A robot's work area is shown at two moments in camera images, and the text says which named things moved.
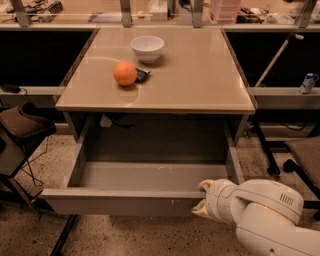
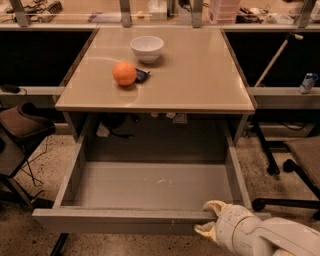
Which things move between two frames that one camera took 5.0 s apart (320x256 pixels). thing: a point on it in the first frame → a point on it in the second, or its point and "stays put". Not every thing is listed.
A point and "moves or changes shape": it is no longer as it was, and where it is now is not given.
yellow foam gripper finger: [206, 184] → [216, 205]
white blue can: [308, 83] stays put
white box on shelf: [158, 10] stays put
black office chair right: [305, 162] stays put
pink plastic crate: [224, 11] stays put
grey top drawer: [145, 165] moves or changes shape
